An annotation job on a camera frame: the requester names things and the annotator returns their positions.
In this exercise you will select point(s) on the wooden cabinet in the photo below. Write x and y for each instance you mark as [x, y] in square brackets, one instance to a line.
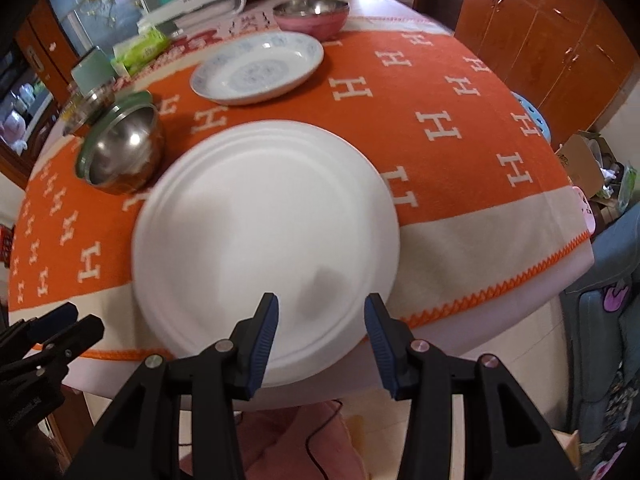
[550, 35]

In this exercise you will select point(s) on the green tissue pack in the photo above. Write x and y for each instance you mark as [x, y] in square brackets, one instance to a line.
[145, 47]

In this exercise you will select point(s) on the pink steel bowl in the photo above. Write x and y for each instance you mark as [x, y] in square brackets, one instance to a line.
[320, 22]

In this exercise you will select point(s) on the blue printed sofa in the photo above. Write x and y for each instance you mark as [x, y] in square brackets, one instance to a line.
[605, 350]

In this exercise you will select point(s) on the mint green canister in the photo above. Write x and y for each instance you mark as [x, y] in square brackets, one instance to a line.
[95, 72]

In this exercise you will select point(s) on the glass door with gold ornament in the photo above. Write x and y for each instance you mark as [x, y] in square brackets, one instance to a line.
[90, 5]

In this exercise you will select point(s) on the cardboard box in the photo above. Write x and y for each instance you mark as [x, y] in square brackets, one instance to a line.
[575, 165]

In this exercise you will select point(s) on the small steel bowl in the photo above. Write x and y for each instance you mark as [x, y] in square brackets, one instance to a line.
[120, 145]

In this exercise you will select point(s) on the pink plastic stool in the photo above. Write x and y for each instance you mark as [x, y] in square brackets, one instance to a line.
[585, 210]

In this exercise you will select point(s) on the white red-print tablecloth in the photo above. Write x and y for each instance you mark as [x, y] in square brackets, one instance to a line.
[380, 7]

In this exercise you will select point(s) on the large white plate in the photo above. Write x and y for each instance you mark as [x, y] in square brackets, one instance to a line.
[260, 220]

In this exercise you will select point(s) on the blue-patterned white plate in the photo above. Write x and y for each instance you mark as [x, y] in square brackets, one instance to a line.
[255, 72]

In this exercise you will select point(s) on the glass jar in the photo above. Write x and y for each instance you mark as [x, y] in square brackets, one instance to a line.
[82, 107]

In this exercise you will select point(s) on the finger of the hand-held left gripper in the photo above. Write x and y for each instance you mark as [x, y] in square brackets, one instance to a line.
[52, 321]
[80, 335]

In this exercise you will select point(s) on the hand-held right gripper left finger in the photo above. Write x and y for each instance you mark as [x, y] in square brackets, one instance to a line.
[262, 342]

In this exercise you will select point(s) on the blue plastic stool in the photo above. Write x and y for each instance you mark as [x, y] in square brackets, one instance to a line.
[537, 115]

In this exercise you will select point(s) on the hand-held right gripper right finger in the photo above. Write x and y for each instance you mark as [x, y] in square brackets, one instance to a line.
[380, 347]

